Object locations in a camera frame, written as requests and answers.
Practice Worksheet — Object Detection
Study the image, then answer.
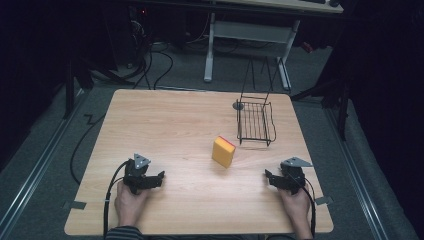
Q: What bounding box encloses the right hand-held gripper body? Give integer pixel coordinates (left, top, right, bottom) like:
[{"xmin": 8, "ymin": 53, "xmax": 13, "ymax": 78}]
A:
[{"xmin": 279, "ymin": 156, "xmax": 314, "ymax": 196}]

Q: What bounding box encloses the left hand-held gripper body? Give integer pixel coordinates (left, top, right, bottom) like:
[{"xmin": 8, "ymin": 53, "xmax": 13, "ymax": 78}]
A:
[{"xmin": 122, "ymin": 153, "xmax": 158, "ymax": 195}]

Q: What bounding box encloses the yellow sponge with red side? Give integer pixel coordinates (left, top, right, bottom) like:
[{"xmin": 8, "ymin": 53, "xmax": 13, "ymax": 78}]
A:
[{"xmin": 211, "ymin": 135, "xmax": 237, "ymax": 170}]

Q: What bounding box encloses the black wire rack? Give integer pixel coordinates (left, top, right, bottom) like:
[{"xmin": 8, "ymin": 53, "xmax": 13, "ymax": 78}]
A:
[{"xmin": 232, "ymin": 56, "xmax": 278, "ymax": 148}]

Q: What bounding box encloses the person's left hand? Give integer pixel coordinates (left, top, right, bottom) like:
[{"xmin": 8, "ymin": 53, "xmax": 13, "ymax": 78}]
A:
[{"xmin": 114, "ymin": 181, "xmax": 152, "ymax": 228}]

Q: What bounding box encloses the person's right hand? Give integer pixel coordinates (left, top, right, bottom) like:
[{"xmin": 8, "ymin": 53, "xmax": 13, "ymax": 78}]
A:
[{"xmin": 277, "ymin": 187, "xmax": 314, "ymax": 232}]

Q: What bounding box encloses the grey tape strip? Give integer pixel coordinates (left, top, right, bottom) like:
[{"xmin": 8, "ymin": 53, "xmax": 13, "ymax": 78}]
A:
[
  {"xmin": 314, "ymin": 195, "xmax": 334, "ymax": 206},
  {"xmin": 62, "ymin": 200, "xmax": 88, "ymax": 211}
]

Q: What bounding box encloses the black metal stand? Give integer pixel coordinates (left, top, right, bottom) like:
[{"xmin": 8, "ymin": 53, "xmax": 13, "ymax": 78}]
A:
[
  {"xmin": 289, "ymin": 63, "xmax": 353, "ymax": 142},
  {"xmin": 61, "ymin": 54, "xmax": 136, "ymax": 120}
]

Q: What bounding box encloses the black computer tower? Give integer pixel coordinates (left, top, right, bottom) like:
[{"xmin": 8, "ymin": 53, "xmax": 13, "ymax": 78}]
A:
[{"xmin": 127, "ymin": 5, "xmax": 153, "ymax": 69}]

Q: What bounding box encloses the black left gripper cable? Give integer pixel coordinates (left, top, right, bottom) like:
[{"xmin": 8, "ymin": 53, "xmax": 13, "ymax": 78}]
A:
[{"xmin": 102, "ymin": 159, "xmax": 130, "ymax": 240}]

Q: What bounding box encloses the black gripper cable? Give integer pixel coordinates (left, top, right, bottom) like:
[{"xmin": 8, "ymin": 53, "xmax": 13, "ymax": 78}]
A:
[
  {"xmin": 298, "ymin": 177, "xmax": 317, "ymax": 238},
  {"xmin": 102, "ymin": 159, "xmax": 130, "ymax": 240}
]

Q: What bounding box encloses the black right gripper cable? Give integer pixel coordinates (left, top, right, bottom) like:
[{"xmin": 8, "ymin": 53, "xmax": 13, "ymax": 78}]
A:
[{"xmin": 298, "ymin": 177, "xmax": 317, "ymax": 238}]

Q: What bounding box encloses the black floor cable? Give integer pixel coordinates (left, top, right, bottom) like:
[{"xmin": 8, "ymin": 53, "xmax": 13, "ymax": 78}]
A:
[{"xmin": 69, "ymin": 113, "xmax": 107, "ymax": 186}]

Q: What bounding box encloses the metal floor rail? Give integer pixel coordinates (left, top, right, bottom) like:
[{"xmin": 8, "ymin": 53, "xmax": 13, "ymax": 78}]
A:
[
  {"xmin": 323, "ymin": 105, "xmax": 390, "ymax": 240},
  {"xmin": 0, "ymin": 89, "xmax": 86, "ymax": 236}
]

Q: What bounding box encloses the bundle of black floor cables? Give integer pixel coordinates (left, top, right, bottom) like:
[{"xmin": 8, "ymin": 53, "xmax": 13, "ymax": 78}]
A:
[{"xmin": 131, "ymin": 41, "xmax": 175, "ymax": 91}]

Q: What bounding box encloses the white metal frame desk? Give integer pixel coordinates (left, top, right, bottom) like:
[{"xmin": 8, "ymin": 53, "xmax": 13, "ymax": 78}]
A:
[{"xmin": 203, "ymin": 0, "xmax": 345, "ymax": 92}]

